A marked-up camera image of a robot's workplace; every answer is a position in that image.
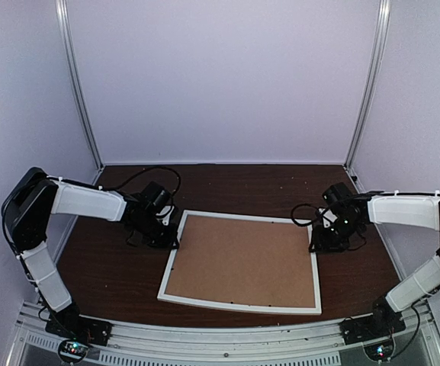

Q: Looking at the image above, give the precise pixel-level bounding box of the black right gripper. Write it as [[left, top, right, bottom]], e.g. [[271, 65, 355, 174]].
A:
[[309, 215, 363, 253]]

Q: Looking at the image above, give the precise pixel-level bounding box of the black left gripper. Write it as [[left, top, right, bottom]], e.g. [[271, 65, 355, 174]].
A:
[[133, 214, 179, 250]]

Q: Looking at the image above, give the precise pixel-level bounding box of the white picture frame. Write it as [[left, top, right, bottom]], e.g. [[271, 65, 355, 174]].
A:
[[156, 208, 323, 316]]

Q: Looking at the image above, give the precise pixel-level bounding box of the brown cardboard backing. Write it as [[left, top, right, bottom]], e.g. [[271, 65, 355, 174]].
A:
[[162, 213, 316, 307]]

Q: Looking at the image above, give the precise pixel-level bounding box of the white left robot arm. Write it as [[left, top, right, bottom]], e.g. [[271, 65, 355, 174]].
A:
[[1, 166, 181, 339]]

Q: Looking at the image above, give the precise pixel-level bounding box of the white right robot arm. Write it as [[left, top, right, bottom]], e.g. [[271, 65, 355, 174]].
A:
[[309, 184, 440, 337]]

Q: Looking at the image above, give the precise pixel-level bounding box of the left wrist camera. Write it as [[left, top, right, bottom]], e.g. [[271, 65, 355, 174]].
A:
[[140, 181, 175, 219]]

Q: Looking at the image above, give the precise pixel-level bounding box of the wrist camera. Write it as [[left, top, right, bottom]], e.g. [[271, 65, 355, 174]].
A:
[[322, 182, 352, 209], [140, 181, 175, 219]]

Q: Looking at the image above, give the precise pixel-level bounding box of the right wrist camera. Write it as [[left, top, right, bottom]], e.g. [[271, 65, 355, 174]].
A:
[[322, 182, 352, 209]]

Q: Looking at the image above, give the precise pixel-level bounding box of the black right camera cable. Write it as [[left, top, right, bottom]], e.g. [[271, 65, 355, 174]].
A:
[[291, 203, 369, 252]]

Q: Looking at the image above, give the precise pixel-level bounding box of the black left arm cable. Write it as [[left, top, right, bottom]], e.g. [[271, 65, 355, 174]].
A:
[[101, 165, 182, 207]]

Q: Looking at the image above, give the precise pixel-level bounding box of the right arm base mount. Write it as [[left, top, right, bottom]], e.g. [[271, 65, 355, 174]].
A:
[[340, 297, 406, 363]]

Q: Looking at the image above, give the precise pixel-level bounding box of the aluminium front rail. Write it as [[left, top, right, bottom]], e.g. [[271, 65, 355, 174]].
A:
[[9, 293, 440, 366]]

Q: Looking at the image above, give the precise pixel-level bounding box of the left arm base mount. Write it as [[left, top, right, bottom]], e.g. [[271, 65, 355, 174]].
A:
[[44, 302, 112, 365]]

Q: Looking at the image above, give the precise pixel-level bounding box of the right aluminium corner post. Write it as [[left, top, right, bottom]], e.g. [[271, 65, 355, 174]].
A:
[[343, 0, 391, 169]]

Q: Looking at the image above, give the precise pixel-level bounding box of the aluminium corner post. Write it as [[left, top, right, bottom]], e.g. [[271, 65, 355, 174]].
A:
[[343, 0, 391, 169], [55, 0, 104, 170]]

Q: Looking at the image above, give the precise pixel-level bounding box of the left aluminium corner post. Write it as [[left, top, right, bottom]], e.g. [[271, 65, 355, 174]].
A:
[[55, 0, 104, 170]]

